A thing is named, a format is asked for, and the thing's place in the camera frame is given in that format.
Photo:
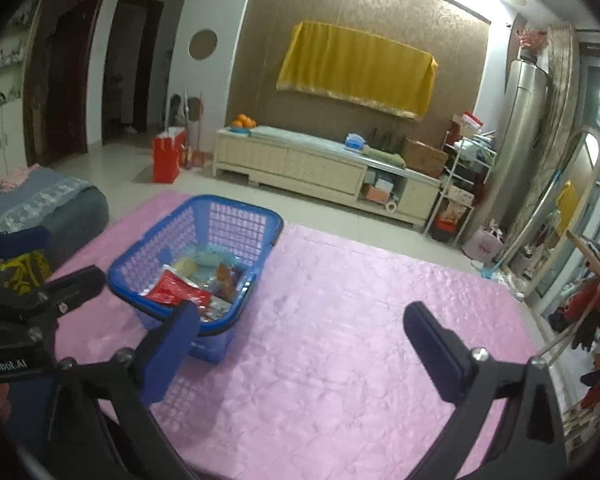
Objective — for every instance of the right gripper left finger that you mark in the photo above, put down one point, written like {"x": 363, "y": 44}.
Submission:
{"x": 101, "y": 426}

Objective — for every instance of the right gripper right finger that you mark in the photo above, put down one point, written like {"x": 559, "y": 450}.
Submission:
{"x": 528, "y": 442}

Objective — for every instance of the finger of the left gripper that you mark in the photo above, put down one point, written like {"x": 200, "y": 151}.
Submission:
{"x": 13, "y": 245}
{"x": 61, "y": 296}

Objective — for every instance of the red yellow snack pouch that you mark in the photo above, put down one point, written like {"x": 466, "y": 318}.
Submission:
{"x": 171, "y": 290}

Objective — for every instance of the grey sofa with cover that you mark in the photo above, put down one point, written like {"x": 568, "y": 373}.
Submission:
{"x": 72, "y": 210}

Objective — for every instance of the blue plastic basket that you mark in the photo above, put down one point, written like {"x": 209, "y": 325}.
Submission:
{"x": 211, "y": 243}

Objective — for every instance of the red paper bag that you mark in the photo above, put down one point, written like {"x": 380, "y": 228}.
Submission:
{"x": 167, "y": 149}

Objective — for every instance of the pink gift bag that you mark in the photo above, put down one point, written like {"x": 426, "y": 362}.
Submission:
{"x": 484, "y": 245}

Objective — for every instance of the pink quilted tablecloth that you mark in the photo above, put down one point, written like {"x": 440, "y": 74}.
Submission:
{"x": 317, "y": 379}

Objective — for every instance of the arched floor mirror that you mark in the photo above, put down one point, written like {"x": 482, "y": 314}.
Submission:
{"x": 568, "y": 207}

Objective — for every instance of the silver standing air conditioner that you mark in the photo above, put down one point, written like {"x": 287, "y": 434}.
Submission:
{"x": 516, "y": 137}

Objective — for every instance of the bowl of oranges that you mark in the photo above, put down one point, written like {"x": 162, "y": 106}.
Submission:
{"x": 242, "y": 124}

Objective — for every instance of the white metal shelf rack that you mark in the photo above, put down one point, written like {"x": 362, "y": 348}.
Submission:
{"x": 471, "y": 159}

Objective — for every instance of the cream tv cabinet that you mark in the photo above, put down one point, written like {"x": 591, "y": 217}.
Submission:
{"x": 326, "y": 170}

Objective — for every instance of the cardboard box on cabinet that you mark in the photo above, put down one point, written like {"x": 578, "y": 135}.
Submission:
{"x": 424, "y": 158}

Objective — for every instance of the yellow cloth tv cover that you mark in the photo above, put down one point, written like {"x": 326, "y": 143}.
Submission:
{"x": 356, "y": 67}

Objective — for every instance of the red flower vase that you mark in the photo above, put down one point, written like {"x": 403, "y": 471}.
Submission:
{"x": 531, "y": 44}

